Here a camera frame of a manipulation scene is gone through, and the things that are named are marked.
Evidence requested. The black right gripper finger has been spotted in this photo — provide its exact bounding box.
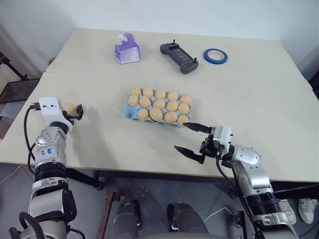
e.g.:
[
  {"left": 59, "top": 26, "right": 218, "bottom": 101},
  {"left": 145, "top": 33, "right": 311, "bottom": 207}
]
[
  {"left": 183, "top": 121, "right": 210, "bottom": 134},
  {"left": 173, "top": 145, "right": 206, "bottom": 165}
]

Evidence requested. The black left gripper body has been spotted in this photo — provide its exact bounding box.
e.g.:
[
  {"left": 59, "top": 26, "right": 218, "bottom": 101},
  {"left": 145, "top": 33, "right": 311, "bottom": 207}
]
[{"left": 61, "top": 112, "right": 77, "bottom": 125}]

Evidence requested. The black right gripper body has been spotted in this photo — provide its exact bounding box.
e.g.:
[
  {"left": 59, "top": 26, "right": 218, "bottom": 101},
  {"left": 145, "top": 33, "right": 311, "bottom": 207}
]
[{"left": 200, "top": 126, "right": 224, "bottom": 160}]

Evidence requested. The blue egg carton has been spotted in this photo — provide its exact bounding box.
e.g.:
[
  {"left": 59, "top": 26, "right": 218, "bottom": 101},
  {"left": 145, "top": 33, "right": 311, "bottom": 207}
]
[{"left": 121, "top": 91, "right": 194, "bottom": 128}]

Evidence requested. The black mesh shelf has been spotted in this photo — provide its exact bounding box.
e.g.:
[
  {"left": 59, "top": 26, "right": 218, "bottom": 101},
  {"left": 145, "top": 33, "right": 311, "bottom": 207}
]
[{"left": 0, "top": 78, "right": 40, "bottom": 105}]

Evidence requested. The black table leg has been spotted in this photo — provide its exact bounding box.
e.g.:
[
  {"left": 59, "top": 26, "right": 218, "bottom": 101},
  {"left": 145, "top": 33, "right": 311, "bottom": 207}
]
[{"left": 65, "top": 168, "right": 105, "bottom": 192}]

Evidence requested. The dark rounded robot leg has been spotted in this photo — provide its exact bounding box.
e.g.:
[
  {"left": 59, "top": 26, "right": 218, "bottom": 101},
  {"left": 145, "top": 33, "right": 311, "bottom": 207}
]
[
  {"left": 166, "top": 202, "right": 209, "bottom": 235},
  {"left": 112, "top": 198, "right": 142, "bottom": 239}
]

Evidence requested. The blue tape roll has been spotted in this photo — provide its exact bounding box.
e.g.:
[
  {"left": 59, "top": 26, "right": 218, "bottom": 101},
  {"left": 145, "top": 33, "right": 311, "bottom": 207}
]
[{"left": 202, "top": 48, "right": 229, "bottom": 66}]

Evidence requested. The grey handheld remote controller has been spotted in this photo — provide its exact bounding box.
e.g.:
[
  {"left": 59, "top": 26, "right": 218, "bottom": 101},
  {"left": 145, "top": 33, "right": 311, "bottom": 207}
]
[{"left": 159, "top": 39, "right": 200, "bottom": 75}]

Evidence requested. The purple tissue pack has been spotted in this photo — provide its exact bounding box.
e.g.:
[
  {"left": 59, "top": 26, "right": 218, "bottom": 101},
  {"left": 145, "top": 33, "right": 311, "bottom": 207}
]
[{"left": 114, "top": 32, "right": 141, "bottom": 65}]

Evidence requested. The black metal stand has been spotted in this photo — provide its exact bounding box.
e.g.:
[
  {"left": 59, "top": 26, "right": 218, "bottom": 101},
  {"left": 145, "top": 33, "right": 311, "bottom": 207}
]
[{"left": 0, "top": 51, "right": 28, "bottom": 83}]

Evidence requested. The white sneaker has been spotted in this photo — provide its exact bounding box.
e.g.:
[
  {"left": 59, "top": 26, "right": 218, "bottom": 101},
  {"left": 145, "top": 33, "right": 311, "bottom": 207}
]
[
  {"left": 298, "top": 198, "right": 319, "bottom": 225},
  {"left": 278, "top": 198, "right": 298, "bottom": 225}
]

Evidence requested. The rusty metal bar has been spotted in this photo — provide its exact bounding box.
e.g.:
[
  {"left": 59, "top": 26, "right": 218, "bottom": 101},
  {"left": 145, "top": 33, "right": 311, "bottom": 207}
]
[{"left": 96, "top": 191, "right": 119, "bottom": 239}]

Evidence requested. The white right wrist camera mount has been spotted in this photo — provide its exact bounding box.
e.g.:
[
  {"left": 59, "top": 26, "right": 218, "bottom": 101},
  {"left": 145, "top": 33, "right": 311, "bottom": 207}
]
[{"left": 211, "top": 125, "right": 234, "bottom": 153}]

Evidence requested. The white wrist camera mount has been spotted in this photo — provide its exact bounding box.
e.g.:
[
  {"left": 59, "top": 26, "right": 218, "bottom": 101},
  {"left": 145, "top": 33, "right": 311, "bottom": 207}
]
[
  {"left": 211, "top": 125, "right": 234, "bottom": 153},
  {"left": 38, "top": 97, "right": 73, "bottom": 133}
]

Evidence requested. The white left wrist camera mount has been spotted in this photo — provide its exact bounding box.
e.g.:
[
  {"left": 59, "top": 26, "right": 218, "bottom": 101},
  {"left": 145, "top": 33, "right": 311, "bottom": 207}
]
[{"left": 38, "top": 97, "right": 73, "bottom": 133}]

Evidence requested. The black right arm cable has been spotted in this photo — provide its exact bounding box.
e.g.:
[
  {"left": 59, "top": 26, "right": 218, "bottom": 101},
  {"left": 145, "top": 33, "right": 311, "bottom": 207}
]
[{"left": 215, "top": 149, "right": 253, "bottom": 217}]

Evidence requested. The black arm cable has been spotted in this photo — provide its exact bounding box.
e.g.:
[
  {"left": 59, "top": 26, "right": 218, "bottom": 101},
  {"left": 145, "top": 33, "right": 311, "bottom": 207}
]
[
  {"left": 215, "top": 149, "right": 253, "bottom": 217},
  {"left": 23, "top": 101, "right": 42, "bottom": 175}
]

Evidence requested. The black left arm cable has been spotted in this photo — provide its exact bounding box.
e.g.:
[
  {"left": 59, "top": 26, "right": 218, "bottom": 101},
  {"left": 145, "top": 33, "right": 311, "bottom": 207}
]
[{"left": 23, "top": 101, "right": 42, "bottom": 175}]

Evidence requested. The white floor cable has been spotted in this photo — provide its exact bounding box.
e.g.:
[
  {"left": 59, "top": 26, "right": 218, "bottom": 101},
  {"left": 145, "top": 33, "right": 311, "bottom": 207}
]
[{"left": 203, "top": 207, "right": 238, "bottom": 224}]

